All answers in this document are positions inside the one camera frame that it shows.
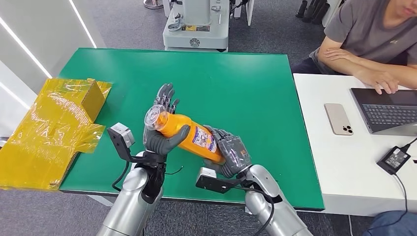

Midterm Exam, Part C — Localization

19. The person's leg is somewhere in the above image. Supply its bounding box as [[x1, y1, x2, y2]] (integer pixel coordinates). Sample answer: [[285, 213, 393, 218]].
[[370, 210, 417, 236]]

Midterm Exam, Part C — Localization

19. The black power adapter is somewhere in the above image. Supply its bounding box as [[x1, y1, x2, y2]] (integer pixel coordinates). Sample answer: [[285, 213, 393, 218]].
[[377, 146, 411, 176]]

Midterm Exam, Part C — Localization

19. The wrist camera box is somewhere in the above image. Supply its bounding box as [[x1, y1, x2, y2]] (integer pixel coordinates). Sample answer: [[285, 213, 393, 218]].
[[107, 122, 136, 154], [196, 167, 242, 195]]

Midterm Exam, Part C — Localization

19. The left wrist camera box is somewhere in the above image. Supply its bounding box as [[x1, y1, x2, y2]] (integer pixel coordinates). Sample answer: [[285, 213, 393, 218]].
[[107, 122, 136, 154]]

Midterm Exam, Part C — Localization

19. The person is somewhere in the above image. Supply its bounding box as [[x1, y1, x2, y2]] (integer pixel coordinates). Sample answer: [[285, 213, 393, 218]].
[[291, 0, 417, 95]]

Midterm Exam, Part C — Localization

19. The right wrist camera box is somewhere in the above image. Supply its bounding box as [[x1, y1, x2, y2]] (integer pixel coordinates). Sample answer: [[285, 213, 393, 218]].
[[196, 167, 242, 195]]

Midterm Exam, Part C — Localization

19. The round metal stand base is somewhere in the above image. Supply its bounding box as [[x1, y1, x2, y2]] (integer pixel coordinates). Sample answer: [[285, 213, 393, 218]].
[[143, 0, 164, 10]]

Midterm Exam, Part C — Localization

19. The person's right hand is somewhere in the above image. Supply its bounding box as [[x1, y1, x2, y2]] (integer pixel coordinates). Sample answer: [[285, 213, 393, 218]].
[[355, 68, 400, 95]]

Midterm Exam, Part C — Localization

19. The yellow taped cardboard box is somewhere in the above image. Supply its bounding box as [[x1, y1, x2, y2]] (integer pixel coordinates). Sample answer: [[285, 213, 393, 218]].
[[0, 78, 113, 192]]

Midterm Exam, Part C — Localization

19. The white machine base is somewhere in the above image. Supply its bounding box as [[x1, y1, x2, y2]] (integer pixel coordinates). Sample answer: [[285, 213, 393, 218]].
[[162, 0, 231, 53]]

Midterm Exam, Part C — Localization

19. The thin black wire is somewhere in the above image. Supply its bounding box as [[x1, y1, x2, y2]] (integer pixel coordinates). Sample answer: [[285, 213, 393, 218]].
[[164, 166, 184, 176]]

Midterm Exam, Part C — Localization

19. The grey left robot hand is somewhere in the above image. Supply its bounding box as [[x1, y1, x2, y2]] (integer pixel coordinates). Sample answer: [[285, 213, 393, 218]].
[[143, 83, 191, 157]]

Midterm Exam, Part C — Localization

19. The person's left hand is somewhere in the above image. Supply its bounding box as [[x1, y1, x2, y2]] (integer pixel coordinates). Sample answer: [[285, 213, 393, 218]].
[[324, 47, 355, 63]]

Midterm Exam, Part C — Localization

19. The orange detergent bottle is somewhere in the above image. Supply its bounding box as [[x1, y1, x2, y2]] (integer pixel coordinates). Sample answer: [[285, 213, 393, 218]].
[[144, 105, 226, 165]]

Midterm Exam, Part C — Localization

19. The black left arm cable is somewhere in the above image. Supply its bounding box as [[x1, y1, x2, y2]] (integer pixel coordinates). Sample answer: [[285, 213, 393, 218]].
[[112, 160, 131, 193]]

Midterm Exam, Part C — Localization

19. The black charger cable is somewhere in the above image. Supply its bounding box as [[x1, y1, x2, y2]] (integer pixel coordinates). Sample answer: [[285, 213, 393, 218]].
[[360, 173, 409, 236], [402, 137, 417, 151]]

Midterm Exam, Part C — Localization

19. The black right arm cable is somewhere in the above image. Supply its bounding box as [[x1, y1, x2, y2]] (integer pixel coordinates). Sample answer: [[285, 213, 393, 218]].
[[233, 185, 275, 236]]

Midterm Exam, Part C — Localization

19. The beige smartphone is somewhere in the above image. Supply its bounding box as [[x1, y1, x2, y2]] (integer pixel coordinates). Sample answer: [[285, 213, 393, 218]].
[[324, 103, 354, 136]]

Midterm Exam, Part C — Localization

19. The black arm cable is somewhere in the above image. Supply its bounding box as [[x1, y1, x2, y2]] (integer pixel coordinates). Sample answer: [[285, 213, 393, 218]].
[[112, 160, 131, 193], [233, 185, 275, 236]]

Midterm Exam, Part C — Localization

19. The white wall light strip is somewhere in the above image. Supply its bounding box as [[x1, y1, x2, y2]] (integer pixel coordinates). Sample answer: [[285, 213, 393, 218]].
[[0, 81, 30, 110], [67, 0, 98, 49], [0, 16, 54, 80]]

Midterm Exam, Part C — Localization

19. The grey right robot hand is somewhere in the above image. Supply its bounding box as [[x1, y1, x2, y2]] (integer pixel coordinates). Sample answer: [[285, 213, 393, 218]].
[[203, 125, 253, 179]]

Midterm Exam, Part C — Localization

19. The dark grey laptop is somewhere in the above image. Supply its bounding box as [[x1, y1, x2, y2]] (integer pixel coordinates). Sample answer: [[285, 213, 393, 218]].
[[350, 87, 417, 137]]

